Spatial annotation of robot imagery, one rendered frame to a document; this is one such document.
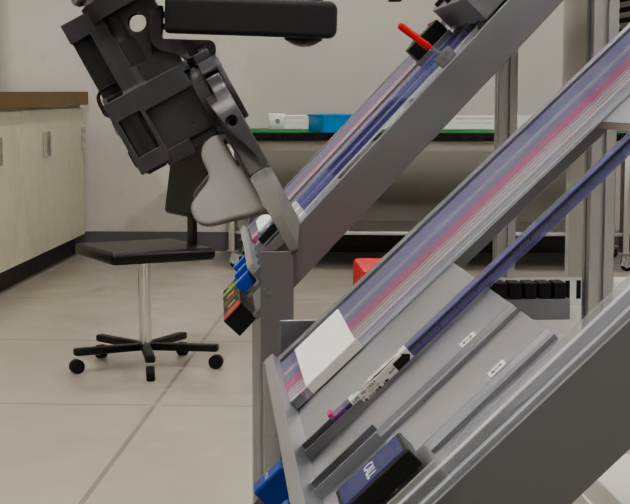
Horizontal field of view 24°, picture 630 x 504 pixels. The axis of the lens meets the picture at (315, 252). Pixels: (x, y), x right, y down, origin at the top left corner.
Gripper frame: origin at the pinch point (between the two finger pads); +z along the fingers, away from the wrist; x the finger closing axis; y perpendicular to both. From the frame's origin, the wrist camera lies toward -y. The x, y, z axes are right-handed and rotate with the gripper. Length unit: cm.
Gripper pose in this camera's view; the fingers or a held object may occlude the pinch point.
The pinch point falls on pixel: (297, 232)
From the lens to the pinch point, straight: 99.8
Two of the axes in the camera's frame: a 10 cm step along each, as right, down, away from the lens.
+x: 0.7, 1.1, -9.9
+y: -8.8, 4.8, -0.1
